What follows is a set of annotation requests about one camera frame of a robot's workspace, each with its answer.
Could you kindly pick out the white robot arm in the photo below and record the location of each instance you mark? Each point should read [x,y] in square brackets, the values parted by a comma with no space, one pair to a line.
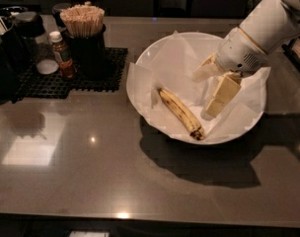
[269,25]

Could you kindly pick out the black plastic grid mat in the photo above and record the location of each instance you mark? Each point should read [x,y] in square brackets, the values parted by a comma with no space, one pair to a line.
[52,86]

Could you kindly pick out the black stir stick holder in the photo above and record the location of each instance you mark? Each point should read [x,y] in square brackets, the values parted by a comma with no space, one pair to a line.
[90,54]

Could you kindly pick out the dark jar behind sticks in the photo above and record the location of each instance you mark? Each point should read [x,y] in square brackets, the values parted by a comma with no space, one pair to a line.
[56,10]

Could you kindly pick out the white paper liner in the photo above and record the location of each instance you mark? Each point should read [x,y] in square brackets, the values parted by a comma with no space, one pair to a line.
[176,69]

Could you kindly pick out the black condiment caddy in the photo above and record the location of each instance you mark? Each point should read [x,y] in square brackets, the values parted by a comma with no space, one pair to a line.
[14,58]

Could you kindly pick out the black wooden tray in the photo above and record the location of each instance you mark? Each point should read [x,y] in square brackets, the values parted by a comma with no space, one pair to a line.
[292,52]

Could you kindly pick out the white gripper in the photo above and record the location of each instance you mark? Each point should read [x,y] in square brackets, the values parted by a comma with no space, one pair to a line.
[239,53]

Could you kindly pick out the white bowl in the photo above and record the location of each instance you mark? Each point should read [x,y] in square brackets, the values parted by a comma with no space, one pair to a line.
[169,66]

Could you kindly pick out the glass shaker with black lid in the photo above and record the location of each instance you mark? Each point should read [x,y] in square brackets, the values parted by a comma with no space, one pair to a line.
[29,26]

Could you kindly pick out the bundle of wooden stir sticks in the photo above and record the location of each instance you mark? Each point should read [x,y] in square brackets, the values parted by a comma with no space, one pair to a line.
[83,20]

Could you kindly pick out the small brown sauce bottle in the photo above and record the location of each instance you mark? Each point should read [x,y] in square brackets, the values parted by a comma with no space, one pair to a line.
[62,55]

